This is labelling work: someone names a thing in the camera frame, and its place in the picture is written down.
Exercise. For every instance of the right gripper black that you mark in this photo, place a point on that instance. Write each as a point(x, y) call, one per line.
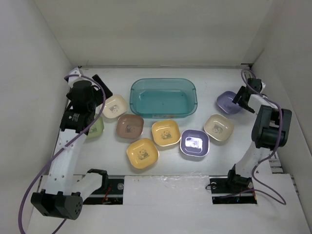
point(239, 94)

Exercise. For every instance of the green panda plate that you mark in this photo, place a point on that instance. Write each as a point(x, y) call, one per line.
point(97, 129)

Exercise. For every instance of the cream panda plate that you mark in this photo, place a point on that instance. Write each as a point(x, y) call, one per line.
point(115, 106)

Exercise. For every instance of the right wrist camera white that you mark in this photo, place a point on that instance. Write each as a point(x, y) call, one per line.
point(260, 91)

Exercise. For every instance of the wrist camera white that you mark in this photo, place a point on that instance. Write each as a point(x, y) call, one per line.
point(75, 74)
point(260, 91)

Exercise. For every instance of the purple panda plate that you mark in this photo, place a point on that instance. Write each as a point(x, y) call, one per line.
point(195, 143)

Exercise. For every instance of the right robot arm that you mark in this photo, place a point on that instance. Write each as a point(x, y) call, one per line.
point(270, 131)

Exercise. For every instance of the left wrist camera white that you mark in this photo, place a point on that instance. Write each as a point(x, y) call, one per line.
point(75, 74)

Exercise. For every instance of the yellow panda plate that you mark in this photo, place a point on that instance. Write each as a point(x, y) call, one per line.
point(142, 153)
point(166, 133)

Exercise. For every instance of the white foam board front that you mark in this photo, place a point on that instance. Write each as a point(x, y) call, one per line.
point(182, 205)

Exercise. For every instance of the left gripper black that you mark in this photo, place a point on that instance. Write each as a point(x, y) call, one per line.
point(99, 95)

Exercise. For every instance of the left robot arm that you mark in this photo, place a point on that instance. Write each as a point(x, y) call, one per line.
point(61, 197)

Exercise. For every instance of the brown panda plate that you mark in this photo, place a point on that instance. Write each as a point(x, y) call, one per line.
point(129, 126)

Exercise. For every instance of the beige panda plate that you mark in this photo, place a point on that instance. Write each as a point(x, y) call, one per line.
point(219, 127)

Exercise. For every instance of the teal plastic bin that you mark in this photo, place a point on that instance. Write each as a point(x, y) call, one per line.
point(163, 98)

